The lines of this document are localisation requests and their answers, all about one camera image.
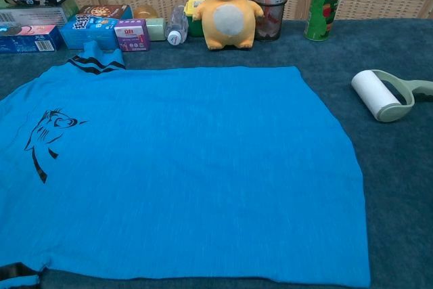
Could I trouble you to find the black mesh pen holder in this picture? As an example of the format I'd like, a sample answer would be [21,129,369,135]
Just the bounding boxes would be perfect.
[250,0,289,43]

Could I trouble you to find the blue cookie box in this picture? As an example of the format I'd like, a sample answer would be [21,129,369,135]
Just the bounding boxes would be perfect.
[59,14,120,51]

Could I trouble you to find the yellow plush toy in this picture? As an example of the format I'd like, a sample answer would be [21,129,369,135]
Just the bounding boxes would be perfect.
[191,0,265,51]

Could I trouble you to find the clear plastic water bottle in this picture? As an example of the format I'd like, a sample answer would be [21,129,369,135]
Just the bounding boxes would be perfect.
[164,4,189,47]

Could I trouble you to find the small purple box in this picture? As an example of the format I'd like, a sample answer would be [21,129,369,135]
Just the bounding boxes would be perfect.
[113,18,151,53]

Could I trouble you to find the brown chocolate cookie box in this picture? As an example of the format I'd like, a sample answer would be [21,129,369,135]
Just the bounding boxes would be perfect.
[78,4,134,21]

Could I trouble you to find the orange ball in clear cup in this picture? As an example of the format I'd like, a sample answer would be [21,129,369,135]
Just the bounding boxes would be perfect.
[133,4,159,20]

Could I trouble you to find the pale green box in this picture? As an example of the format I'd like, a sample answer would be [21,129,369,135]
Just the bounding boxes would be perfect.
[145,17,168,43]

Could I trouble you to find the blue t-shirt with black print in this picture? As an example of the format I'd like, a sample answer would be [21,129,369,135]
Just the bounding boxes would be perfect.
[0,41,371,289]

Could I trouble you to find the green Pringles can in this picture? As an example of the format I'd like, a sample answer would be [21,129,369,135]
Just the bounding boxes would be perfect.
[303,0,351,42]

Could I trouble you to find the pale green lint roller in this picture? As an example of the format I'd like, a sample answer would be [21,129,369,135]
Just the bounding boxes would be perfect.
[350,69,433,123]

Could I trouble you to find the green and white box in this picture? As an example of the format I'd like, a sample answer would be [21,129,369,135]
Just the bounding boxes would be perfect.
[0,0,81,30]

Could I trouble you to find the green container with yellow lid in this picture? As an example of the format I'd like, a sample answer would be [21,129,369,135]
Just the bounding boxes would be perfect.
[183,0,208,38]

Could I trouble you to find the pink and blue Oreo box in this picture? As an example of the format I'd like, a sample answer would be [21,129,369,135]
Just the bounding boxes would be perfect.
[0,24,66,55]

